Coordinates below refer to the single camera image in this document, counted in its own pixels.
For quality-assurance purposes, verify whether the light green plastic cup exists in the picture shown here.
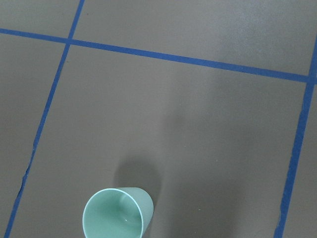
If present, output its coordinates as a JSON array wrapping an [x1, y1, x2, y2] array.
[[82, 187, 154, 238]]

